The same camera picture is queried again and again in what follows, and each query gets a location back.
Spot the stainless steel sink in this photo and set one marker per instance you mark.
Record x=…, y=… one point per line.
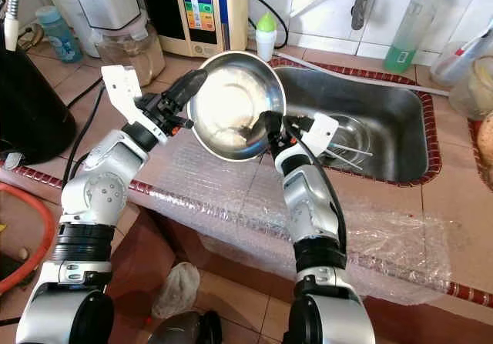
x=393, y=113

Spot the white plastic jug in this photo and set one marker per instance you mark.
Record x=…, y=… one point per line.
x=73, y=13

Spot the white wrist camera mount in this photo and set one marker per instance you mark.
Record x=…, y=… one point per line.
x=121, y=88
x=320, y=132

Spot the white bottle green cap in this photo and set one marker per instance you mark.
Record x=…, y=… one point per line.
x=266, y=44

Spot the large clear plastic container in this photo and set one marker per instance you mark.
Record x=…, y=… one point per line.
x=474, y=90

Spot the white toothpaste tube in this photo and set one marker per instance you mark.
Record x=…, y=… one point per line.
x=470, y=48

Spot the glass jar brown contents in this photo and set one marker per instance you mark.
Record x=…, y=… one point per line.
x=131, y=55

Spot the black electric kettle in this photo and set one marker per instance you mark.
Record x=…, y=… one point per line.
x=31, y=113

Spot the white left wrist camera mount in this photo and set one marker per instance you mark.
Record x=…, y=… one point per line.
x=121, y=88

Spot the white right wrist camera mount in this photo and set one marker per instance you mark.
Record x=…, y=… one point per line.
x=320, y=132

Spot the dark left robot foot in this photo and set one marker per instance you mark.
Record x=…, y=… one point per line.
x=183, y=328

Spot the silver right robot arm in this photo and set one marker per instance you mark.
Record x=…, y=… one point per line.
x=308, y=205

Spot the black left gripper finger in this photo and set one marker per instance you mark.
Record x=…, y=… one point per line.
x=185, y=88

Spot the beige water ionizer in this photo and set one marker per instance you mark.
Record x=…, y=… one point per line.
x=231, y=21

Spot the green dish soap bottle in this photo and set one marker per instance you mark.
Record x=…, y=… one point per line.
x=408, y=40

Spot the thin green-tipped chopstick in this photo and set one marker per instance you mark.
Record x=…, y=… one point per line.
x=354, y=158

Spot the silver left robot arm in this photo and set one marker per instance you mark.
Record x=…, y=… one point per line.
x=92, y=198

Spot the teal plastic bottle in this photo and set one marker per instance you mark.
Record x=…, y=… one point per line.
x=60, y=40

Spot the white water filter appliance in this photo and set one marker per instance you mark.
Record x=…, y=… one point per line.
x=104, y=1

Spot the crumpled white cloth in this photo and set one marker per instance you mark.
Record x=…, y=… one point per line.
x=176, y=290

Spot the clear bubble wrap sheet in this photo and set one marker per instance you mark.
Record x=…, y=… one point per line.
x=223, y=221

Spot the small clear plastic cup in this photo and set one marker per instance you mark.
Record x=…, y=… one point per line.
x=443, y=67

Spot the plastic bag of food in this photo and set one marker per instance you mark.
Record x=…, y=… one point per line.
x=487, y=140

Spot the orange rimmed basin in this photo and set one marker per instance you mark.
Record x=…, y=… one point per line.
x=50, y=236

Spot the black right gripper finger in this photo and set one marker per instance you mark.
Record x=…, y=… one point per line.
x=262, y=128

